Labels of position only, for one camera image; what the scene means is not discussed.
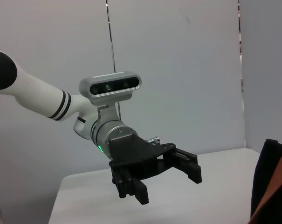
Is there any black bag with orange handles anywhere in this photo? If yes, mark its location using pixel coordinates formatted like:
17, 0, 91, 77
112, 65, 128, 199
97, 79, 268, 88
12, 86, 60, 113
249, 139, 282, 224

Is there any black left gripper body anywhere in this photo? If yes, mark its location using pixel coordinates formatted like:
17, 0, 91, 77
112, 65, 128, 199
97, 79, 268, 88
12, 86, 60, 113
105, 132, 178, 182

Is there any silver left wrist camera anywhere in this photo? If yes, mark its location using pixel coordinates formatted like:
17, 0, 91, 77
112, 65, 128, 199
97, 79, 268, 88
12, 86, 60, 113
79, 70, 142, 128

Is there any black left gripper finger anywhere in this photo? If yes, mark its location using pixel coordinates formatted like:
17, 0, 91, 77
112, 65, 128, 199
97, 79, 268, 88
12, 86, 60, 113
163, 147, 203, 185
110, 166, 151, 206

